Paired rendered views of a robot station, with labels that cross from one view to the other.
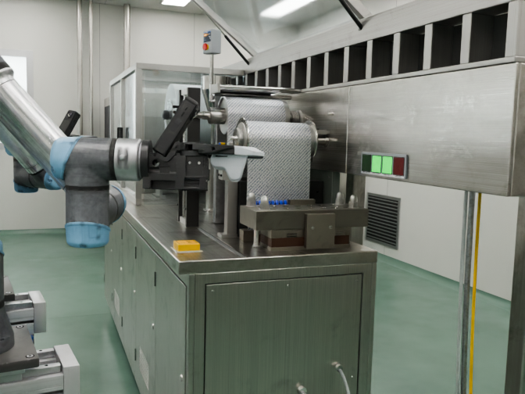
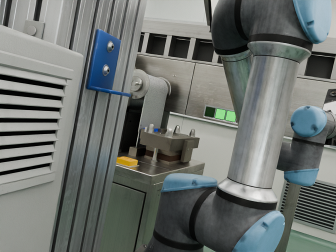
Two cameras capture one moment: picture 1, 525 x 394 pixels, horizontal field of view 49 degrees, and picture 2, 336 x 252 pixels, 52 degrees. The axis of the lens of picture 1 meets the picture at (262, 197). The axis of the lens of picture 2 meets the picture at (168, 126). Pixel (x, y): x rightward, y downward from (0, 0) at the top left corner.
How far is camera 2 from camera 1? 1.33 m
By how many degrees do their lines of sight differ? 45
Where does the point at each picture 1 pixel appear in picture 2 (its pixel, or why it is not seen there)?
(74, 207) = (317, 158)
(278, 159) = (155, 101)
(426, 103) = not seen: hidden behind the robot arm
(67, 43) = not seen: outside the picture
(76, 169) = (325, 131)
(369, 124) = (213, 90)
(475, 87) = (309, 88)
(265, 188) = (147, 120)
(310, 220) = (188, 144)
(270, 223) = (174, 146)
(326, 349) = not seen: hidden behind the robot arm
